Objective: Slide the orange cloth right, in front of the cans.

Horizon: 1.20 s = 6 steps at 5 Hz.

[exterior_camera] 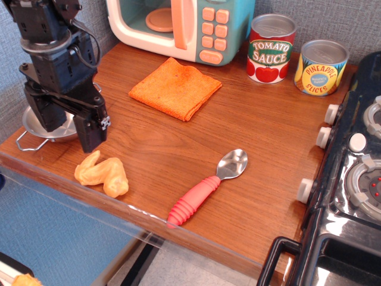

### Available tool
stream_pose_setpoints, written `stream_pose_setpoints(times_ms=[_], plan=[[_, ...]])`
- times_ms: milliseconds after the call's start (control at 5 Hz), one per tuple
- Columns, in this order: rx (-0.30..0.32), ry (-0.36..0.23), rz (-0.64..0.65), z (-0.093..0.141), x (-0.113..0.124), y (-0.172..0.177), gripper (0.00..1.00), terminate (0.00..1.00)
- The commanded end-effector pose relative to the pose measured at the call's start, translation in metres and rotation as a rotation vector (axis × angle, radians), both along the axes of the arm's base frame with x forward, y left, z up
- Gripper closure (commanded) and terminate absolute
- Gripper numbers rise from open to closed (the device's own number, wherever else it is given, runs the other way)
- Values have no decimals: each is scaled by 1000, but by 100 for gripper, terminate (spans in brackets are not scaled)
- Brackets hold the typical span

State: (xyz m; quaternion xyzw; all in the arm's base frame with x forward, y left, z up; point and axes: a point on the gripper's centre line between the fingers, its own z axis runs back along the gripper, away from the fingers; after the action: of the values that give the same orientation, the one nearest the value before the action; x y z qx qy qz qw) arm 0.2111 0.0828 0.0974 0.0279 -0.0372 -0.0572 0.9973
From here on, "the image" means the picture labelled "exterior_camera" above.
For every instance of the spoon with pink handle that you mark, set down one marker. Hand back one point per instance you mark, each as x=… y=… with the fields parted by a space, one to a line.
x=230 y=166

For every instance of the toy microwave oven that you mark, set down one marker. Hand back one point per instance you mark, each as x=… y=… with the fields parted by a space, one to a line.
x=206 y=32

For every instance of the white upper stove knob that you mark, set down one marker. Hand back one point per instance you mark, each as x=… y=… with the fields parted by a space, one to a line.
x=331 y=114

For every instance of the white stove knob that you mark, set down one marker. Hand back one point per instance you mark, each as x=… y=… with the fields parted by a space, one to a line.
x=331 y=114
x=304 y=190
x=323 y=137

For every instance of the orange cloth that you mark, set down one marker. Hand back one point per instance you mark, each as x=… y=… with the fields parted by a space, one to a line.
x=175 y=89

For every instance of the toy chicken wing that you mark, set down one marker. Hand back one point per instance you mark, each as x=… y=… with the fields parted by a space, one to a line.
x=110 y=173

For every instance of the pineapple slices can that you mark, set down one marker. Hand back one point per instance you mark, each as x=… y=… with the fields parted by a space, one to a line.
x=320 y=67

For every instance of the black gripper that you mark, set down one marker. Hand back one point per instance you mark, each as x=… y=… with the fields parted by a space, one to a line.
x=60 y=73

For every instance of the small steel bowl with handles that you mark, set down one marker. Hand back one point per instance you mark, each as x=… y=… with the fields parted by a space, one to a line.
x=64 y=129

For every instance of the orange plush toy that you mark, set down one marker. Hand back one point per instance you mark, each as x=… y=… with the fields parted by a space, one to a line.
x=26 y=280

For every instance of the orange microwave turntable plate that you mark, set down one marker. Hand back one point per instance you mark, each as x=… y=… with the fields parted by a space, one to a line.
x=160 y=20

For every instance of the white middle stove knob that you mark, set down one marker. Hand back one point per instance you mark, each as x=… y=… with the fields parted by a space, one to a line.
x=323 y=137

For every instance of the white lower stove knob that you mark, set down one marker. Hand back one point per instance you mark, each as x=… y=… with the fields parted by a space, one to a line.
x=304 y=190

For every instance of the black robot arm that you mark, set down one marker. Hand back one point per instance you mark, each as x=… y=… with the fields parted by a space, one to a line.
x=50 y=27

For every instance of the tomato sauce can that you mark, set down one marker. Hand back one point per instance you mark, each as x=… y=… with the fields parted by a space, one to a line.
x=270 y=46

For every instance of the black toy stove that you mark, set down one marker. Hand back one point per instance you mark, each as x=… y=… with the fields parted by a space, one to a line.
x=340 y=242

